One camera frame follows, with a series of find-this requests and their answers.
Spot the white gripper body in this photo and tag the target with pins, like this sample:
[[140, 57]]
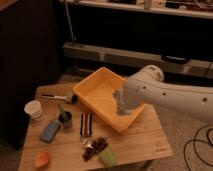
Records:
[[123, 108]]

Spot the grey-blue towel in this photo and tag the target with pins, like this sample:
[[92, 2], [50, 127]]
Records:
[[118, 94]]

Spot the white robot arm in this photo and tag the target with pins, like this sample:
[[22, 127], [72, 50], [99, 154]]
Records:
[[147, 86]]

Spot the yellow plastic bin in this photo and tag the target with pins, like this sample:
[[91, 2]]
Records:
[[96, 92]]

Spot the brown grape bunch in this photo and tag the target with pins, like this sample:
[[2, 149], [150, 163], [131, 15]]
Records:
[[99, 144]]

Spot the green plastic cup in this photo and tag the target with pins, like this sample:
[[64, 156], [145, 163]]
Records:
[[107, 157]]

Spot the metal fork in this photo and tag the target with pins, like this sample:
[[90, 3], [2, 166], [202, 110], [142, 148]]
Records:
[[87, 143]]

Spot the dark cup with green item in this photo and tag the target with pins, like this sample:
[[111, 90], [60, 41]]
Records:
[[65, 117]]

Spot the grey-blue sponge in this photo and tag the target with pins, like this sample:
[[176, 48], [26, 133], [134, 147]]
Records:
[[50, 131]]

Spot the white paper cup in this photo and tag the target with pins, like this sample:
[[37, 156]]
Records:
[[34, 109]]

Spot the orange round object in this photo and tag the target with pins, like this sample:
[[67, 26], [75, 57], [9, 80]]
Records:
[[41, 160]]

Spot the metal stand pole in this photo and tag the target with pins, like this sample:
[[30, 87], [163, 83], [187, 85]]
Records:
[[72, 36]]

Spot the cluttered shelf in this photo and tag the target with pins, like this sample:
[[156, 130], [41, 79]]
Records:
[[151, 6]]

